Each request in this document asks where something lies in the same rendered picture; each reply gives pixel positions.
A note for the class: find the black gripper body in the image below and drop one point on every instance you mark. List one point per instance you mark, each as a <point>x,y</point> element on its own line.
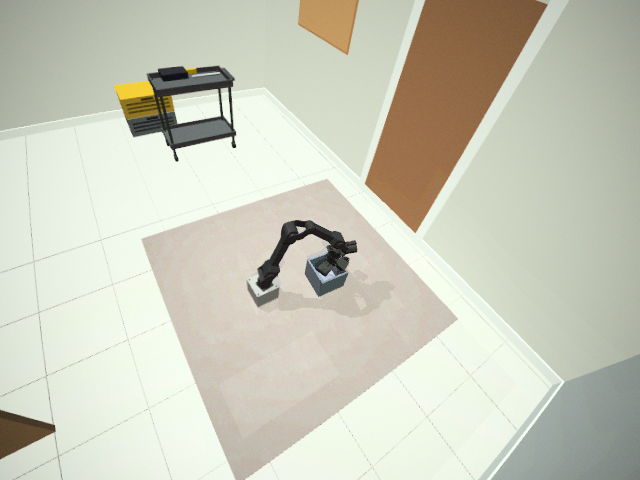
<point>324,269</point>

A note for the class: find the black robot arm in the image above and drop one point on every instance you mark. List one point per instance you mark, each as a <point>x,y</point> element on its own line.
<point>289,235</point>

